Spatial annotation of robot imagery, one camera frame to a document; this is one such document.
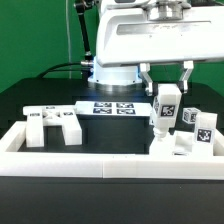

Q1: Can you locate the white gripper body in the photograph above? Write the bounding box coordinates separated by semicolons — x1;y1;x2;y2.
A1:
96;6;224;67

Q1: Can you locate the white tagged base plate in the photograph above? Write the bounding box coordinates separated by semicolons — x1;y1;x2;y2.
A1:
75;101;152;117

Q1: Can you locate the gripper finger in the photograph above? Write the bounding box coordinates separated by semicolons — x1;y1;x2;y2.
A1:
139;63;153;96
178;61;194;93

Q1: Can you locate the black hose behind robot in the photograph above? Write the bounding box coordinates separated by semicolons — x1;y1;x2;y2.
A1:
73;0;98;68

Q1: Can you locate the white chair back piece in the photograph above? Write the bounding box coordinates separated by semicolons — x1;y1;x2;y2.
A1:
23;105;82;148

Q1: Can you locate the white chair seat piece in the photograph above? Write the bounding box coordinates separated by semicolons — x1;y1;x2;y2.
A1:
149;130;224;158

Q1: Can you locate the white U-shaped fence frame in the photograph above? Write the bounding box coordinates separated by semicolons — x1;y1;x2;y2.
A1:
0;121;224;180

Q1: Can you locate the black cable on table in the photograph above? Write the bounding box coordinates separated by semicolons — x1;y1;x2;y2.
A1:
36;62;93;79

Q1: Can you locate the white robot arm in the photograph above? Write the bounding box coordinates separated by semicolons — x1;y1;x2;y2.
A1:
96;0;224;91

